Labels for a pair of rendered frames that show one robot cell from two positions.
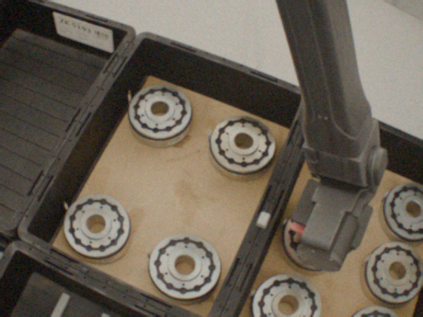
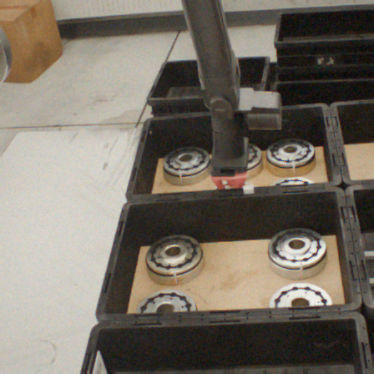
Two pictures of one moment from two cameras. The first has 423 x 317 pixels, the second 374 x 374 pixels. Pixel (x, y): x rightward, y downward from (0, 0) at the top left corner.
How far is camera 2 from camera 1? 1.02 m
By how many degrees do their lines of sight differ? 63
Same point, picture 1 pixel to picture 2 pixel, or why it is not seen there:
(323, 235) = (271, 97)
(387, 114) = (69, 242)
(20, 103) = not seen: outside the picture
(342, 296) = (265, 183)
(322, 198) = (248, 104)
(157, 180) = (229, 302)
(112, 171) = not seen: hidden behind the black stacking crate
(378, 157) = not seen: hidden behind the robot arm
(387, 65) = (12, 254)
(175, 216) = (255, 280)
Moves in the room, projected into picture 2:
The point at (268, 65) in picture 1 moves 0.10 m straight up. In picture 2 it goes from (40, 334) to (26, 298)
